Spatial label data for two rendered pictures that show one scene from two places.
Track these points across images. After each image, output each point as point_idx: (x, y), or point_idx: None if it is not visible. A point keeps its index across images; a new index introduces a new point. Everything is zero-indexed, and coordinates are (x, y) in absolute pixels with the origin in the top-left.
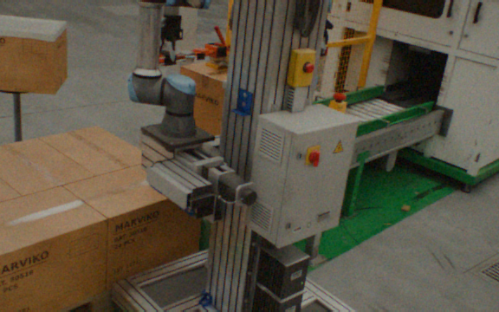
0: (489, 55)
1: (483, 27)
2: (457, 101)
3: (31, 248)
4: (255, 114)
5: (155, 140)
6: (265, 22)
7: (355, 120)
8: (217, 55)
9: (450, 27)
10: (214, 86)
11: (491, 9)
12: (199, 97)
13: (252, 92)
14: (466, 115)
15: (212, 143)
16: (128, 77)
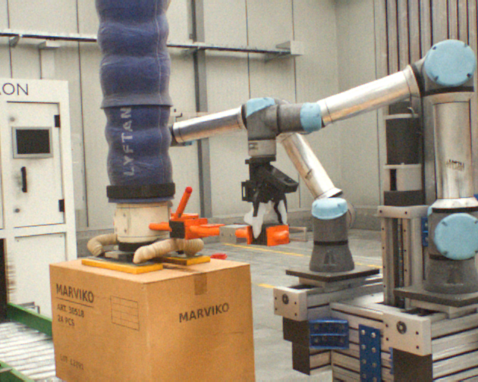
0: (51, 222)
1: (34, 194)
2: (33, 290)
3: None
4: None
5: (454, 317)
6: None
7: None
8: (167, 243)
9: None
10: (218, 282)
11: (36, 173)
12: (193, 317)
13: None
14: (48, 301)
15: (398, 310)
16: (471, 217)
